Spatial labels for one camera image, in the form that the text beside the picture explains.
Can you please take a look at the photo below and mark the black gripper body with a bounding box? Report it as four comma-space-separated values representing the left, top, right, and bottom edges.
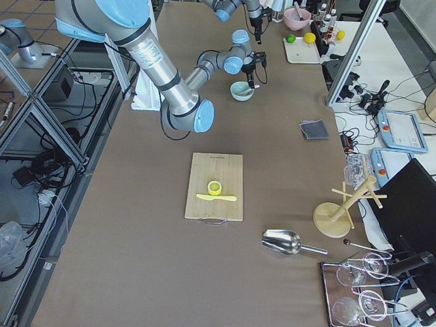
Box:
251, 13, 264, 36
242, 56, 256, 82

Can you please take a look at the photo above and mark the white ceramic spoon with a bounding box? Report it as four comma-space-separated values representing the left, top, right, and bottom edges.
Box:
238, 84, 260, 96

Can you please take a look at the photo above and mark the sage green bowl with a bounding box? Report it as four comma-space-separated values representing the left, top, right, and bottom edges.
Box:
230, 81, 254, 102

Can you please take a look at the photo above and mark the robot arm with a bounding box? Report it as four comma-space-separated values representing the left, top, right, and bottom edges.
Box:
201, 0, 271, 44
55, 1, 254, 133

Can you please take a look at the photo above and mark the pink ribbed bowl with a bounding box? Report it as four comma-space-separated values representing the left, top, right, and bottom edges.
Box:
283, 7, 311, 31

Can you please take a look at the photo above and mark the green lime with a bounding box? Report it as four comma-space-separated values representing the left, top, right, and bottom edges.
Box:
286, 34, 296, 44

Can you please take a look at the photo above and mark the metal muddler tool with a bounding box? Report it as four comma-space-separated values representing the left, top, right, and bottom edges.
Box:
294, 1, 305, 21

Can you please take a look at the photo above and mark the beige rabbit tray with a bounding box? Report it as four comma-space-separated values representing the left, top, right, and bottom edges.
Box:
283, 37, 321, 64

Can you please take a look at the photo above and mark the yellow lemon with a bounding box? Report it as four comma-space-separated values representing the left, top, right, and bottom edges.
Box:
303, 32, 316, 44

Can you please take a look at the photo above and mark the grey folded cloth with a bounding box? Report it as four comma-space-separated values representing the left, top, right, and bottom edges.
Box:
299, 120, 330, 140

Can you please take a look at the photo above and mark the bamboo cutting board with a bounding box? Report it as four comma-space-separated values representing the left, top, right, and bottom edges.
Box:
185, 153, 243, 222

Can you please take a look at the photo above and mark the yellow plastic knife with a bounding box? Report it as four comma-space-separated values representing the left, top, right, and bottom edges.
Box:
196, 193, 237, 202

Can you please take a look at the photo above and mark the blue teach pendant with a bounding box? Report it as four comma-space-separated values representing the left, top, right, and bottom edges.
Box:
370, 147, 414, 187
377, 109, 429, 153

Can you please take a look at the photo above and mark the wooden cup tree stand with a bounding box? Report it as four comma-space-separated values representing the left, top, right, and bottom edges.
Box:
313, 159, 388, 238

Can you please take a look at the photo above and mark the metal ice scoop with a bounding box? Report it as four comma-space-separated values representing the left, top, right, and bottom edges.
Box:
261, 229, 328, 255

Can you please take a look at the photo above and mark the black monitor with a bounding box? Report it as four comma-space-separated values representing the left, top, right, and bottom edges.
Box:
371, 159, 435, 253

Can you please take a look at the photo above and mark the wine glass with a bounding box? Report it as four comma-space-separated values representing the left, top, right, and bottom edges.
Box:
332, 290, 388, 326
336, 252, 388, 287

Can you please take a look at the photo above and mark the black glass tray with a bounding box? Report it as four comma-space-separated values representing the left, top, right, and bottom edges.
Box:
320, 262, 394, 326

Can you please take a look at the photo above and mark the copper wire bottle rack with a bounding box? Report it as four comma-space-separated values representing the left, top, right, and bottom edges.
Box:
313, 3, 345, 43

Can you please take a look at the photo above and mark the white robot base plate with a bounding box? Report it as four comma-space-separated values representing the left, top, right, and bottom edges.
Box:
131, 68, 161, 112

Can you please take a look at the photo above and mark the aluminium frame post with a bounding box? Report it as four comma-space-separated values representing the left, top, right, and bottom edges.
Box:
326, 0, 386, 107

